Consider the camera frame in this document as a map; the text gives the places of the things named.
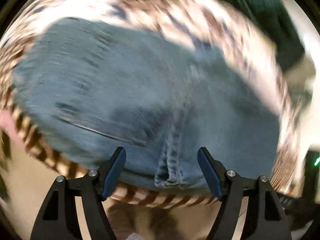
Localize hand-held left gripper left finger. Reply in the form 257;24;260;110
30;147;127;240

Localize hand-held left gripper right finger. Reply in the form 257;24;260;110
197;147;292;240

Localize blue denim pants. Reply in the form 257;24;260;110
12;17;281;188

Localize teal fleece blanket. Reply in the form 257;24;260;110
204;0;307;72

